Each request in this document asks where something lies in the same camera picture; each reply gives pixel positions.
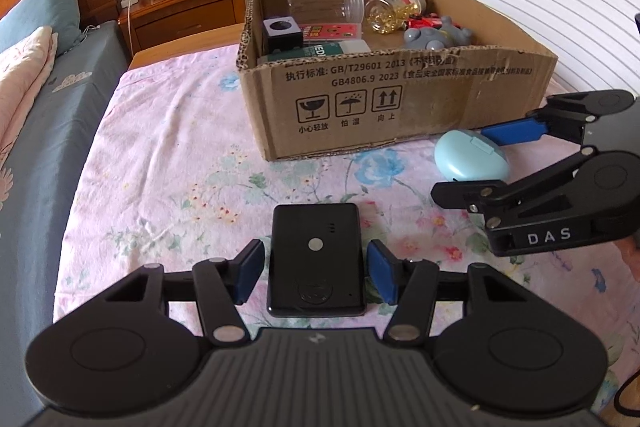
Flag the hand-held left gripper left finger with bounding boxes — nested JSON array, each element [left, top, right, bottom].
[[102, 238, 266, 348]]

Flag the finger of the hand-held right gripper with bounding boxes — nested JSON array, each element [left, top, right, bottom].
[[431, 153, 597, 228], [481, 89, 637, 158]]

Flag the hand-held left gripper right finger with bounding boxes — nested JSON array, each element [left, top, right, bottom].
[[367, 239, 526, 343]]

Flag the mint green case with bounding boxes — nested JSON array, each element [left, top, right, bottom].
[[434, 130, 510, 182]]

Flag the black device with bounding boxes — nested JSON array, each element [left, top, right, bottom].
[[266, 203, 367, 319]]

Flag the cardboard box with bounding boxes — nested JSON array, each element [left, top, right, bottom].
[[236, 0, 559, 162]]

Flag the grey elephant figurine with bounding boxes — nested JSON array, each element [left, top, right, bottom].
[[404, 18, 473, 54]]

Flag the red toy train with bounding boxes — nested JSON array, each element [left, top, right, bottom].
[[406, 13, 443, 30]]

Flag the yellow capsule bottle silver lid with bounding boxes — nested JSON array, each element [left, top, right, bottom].
[[364, 0, 428, 35]]

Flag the green and white packet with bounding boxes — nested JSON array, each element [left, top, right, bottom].
[[260, 39, 372, 60]]

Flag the black cube toy red buttons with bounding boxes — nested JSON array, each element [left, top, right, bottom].
[[262, 14, 304, 55]]

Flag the pink floral bedsheet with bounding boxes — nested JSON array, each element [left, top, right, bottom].
[[52, 39, 640, 408]]

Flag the red packet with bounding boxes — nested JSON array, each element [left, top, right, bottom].
[[302, 23, 363, 42]]

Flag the clear plastic jar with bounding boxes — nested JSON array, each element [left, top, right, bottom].
[[286, 0, 365, 25]]

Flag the blue bedsheet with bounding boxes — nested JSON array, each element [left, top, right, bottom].
[[0, 19, 132, 413]]

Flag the wooden nightstand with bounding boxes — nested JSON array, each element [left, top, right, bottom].
[[117, 0, 247, 58]]

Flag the pink floral pillow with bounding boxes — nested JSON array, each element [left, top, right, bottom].
[[0, 26, 58, 178]]

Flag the blue pillow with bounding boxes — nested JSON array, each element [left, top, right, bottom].
[[0, 0, 82, 58]]

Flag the wooden bed frame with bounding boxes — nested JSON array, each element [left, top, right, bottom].
[[127, 23, 247, 72]]

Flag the white power cable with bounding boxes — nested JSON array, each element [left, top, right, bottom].
[[125, 2, 137, 58]]

